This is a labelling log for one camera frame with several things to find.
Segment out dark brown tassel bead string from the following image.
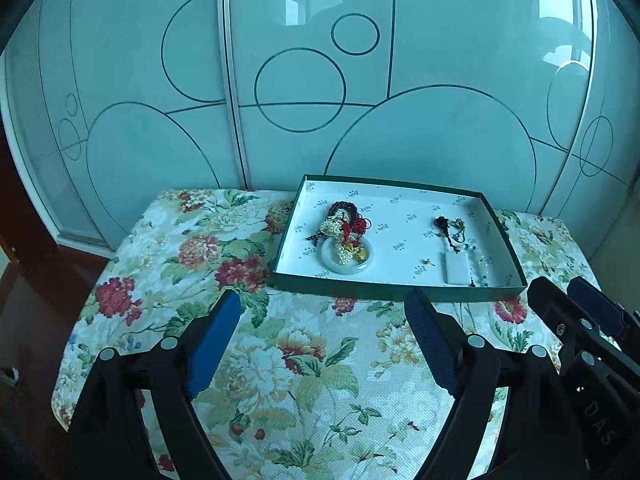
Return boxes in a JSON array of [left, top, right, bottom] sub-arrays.
[[432, 214, 461, 255]]

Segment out red knot cord gold pendant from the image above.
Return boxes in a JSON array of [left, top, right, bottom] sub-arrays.
[[352, 244, 370, 263]]

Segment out white jade bangle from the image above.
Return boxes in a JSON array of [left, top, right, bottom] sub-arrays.
[[319, 236, 374, 275]]

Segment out red knot cord charm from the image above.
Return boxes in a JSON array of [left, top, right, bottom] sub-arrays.
[[341, 214, 371, 248]]

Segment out white pearl necklace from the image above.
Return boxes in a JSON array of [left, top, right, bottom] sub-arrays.
[[318, 213, 364, 267]]

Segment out dark red bead bracelet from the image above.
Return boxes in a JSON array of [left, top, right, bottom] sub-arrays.
[[305, 199, 371, 247]]

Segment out green jewelry box tray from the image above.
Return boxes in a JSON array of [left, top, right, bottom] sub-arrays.
[[272, 174, 527, 302]]

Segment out glass sliding wardrobe doors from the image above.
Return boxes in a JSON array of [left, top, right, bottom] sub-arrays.
[[1, 0, 639, 254]]

